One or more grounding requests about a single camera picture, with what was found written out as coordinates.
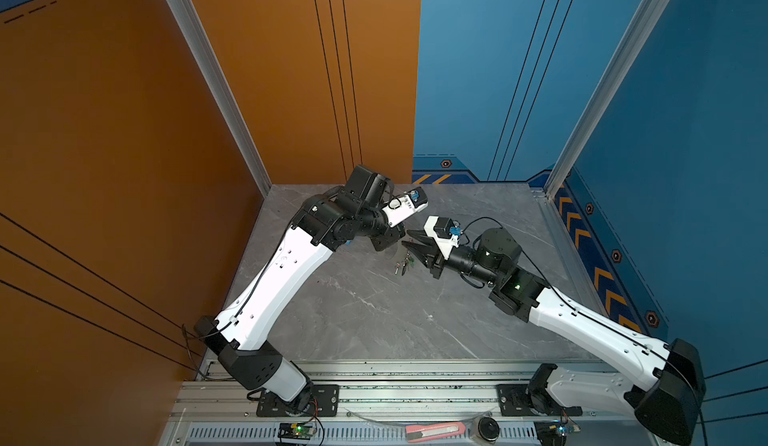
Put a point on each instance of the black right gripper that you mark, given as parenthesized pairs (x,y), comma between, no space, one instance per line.
(432,259)

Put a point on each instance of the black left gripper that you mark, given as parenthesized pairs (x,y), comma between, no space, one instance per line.
(394,234)

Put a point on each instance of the keyring with coloured keys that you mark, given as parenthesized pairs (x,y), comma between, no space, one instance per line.
(403,264)

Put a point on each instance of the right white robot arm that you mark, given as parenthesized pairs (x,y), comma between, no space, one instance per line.
(660,384)

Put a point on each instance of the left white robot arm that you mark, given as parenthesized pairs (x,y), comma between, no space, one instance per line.
(366,206)

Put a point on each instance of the red utility knife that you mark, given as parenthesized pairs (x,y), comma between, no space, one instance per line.
(424,433)

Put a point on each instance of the black round knob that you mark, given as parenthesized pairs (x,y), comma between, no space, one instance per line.
(485,431)

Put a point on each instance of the left green circuit board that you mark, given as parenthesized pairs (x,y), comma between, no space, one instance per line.
(297,433)

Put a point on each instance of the green circuit board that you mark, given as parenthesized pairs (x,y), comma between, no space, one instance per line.
(555,433)
(297,433)

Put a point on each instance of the right green circuit board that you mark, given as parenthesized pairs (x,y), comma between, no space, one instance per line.
(555,433)

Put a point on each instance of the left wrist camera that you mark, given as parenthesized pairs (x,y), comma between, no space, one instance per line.
(402,207)

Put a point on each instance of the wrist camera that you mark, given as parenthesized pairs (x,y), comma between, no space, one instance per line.
(402,207)
(445,232)

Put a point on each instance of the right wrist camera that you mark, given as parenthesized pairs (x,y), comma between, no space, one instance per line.
(445,232)

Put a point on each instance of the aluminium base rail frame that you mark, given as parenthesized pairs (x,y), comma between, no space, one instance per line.
(378,400)

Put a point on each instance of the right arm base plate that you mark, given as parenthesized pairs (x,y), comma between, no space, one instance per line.
(515,400)

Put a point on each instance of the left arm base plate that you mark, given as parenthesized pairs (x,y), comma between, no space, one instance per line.
(321,400)

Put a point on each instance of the aluminium corner post left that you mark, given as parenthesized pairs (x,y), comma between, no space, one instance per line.
(197,40)

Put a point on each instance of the aluminium corner post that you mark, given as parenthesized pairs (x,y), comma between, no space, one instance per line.
(635,36)
(197,40)

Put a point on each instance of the aluminium corner post right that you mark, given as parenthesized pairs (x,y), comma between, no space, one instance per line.
(635,36)

